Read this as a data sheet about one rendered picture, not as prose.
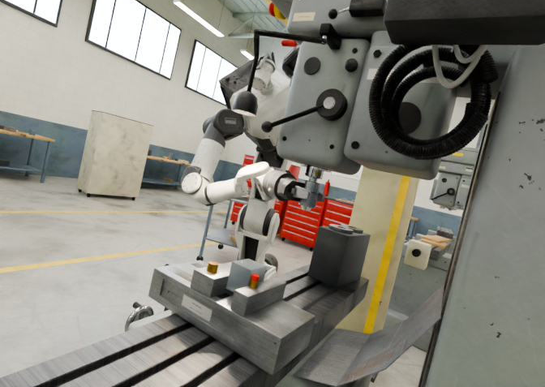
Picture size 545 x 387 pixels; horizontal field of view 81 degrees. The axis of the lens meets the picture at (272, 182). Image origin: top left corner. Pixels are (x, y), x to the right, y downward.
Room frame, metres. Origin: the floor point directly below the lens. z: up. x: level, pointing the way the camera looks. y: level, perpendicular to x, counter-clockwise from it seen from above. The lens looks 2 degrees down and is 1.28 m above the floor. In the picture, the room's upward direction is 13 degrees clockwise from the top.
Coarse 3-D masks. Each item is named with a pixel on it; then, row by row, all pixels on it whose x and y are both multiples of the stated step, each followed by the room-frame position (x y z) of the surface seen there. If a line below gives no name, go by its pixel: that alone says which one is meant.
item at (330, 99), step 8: (320, 96) 0.76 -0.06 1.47; (328, 96) 0.75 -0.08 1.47; (336, 96) 0.74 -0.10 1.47; (344, 96) 0.74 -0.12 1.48; (320, 104) 0.76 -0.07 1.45; (328, 104) 0.74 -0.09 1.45; (336, 104) 0.74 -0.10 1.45; (344, 104) 0.73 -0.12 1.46; (304, 112) 0.77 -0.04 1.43; (312, 112) 0.77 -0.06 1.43; (320, 112) 0.76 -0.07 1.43; (328, 112) 0.75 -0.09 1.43; (336, 112) 0.74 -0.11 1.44; (344, 112) 0.75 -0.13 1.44; (280, 120) 0.80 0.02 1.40; (288, 120) 0.80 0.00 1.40; (328, 120) 0.77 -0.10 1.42; (264, 128) 0.82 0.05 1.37
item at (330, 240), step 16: (320, 240) 1.15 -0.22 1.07; (336, 240) 1.12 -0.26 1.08; (352, 240) 1.13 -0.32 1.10; (368, 240) 1.26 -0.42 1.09; (320, 256) 1.15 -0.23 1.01; (336, 256) 1.11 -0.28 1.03; (352, 256) 1.16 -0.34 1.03; (320, 272) 1.14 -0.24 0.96; (336, 272) 1.10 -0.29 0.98; (352, 272) 1.19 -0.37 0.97
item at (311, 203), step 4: (304, 184) 0.87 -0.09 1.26; (308, 184) 0.86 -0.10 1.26; (304, 188) 0.87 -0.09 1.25; (308, 188) 0.86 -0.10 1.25; (312, 188) 0.86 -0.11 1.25; (316, 188) 0.87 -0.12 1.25; (312, 192) 0.86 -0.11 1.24; (316, 192) 0.87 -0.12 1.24; (312, 196) 0.86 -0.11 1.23; (316, 196) 0.87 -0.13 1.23; (300, 200) 0.88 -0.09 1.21; (304, 200) 0.86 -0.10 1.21; (308, 200) 0.86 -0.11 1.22; (312, 200) 0.86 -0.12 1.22; (316, 200) 0.88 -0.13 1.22; (300, 204) 0.87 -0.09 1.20; (304, 204) 0.86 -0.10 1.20; (308, 204) 0.86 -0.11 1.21; (312, 204) 0.87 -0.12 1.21
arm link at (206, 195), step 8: (208, 184) 1.13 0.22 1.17; (216, 184) 1.10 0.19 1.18; (224, 184) 1.09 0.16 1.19; (232, 184) 1.08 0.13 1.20; (200, 192) 1.11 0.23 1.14; (208, 192) 1.10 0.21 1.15; (216, 192) 1.09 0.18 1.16; (224, 192) 1.09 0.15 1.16; (232, 192) 1.08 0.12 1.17; (200, 200) 1.12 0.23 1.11; (208, 200) 1.11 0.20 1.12; (216, 200) 1.11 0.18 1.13; (224, 200) 1.12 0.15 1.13
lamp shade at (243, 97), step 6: (240, 96) 0.90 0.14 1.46; (246, 96) 0.90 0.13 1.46; (252, 96) 0.91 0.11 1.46; (234, 102) 0.91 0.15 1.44; (240, 102) 0.90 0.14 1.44; (246, 102) 0.89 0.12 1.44; (252, 102) 0.90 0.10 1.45; (234, 108) 0.90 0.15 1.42; (240, 108) 0.90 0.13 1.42; (246, 108) 0.90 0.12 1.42; (252, 108) 0.90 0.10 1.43; (246, 114) 0.96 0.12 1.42; (252, 114) 0.96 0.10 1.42
